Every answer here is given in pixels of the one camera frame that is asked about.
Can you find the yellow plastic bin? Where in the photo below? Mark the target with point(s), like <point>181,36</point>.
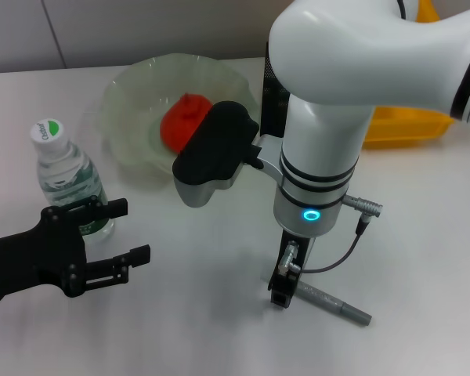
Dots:
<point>407,125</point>

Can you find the orange fruit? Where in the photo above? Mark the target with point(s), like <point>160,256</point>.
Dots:
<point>180,125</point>

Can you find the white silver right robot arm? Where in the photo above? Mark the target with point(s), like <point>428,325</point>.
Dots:
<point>337,78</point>

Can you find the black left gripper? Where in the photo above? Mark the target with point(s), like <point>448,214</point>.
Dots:
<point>35,258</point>

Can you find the green glass fruit plate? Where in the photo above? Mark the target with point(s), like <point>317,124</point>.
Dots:
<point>133,98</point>

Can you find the black mesh pen holder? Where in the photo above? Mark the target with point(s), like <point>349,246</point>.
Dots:
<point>274,109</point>

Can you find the clear water bottle green label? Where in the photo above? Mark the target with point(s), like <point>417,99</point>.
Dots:
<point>70,180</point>

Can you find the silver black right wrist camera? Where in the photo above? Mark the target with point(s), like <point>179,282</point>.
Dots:
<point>215,149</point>

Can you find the grey glitter marker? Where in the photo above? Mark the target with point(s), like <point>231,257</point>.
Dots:
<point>329,301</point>

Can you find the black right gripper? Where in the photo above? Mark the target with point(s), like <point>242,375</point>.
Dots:
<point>303,250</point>

